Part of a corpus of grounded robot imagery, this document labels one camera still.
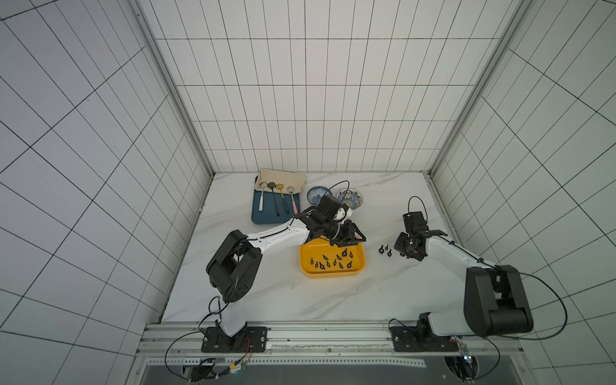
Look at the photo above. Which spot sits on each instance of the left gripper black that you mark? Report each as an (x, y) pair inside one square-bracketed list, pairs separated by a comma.
[(349, 236)]

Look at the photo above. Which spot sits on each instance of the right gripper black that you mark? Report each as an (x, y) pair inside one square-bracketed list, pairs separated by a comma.
[(407, 245)]

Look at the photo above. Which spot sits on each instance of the yellow plastic storage tray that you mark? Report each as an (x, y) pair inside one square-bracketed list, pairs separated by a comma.
[(318, 259)]

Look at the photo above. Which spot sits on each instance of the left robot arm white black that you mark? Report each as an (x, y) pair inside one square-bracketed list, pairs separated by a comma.
[(234, 267)]

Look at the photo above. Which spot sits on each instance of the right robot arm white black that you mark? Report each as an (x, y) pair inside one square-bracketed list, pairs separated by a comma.
[(494, 301)]

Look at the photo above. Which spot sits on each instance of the yellow blue patterned bowl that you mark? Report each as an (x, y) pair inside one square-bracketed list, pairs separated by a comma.
[(350, 197)]

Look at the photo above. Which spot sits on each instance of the dark blue rectangular tray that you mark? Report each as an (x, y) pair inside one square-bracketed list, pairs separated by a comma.
[(270, 208)]

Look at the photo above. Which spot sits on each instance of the beige folded cloth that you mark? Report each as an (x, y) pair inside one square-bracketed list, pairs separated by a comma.
[(295, 180)]

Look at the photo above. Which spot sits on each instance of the pink handled spoon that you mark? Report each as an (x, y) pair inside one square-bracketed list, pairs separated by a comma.
[(291, 191)]

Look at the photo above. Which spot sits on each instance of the gold blue handled spoon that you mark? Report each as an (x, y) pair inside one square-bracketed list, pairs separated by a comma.
[(280, 188)]

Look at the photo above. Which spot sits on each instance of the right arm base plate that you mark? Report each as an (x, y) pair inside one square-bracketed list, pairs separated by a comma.
[(407, 340)]

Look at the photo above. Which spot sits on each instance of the black handled spoon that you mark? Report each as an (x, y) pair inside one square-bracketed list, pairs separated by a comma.
[(271, 185)]

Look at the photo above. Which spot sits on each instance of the white handled spoon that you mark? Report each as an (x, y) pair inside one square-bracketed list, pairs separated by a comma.
[(262, 187)]

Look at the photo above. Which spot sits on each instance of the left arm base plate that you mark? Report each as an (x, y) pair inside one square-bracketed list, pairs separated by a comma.
[(234, 339)]

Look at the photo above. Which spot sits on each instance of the aluminium mounting rail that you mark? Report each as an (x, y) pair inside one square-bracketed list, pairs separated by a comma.
[(315, 342)]

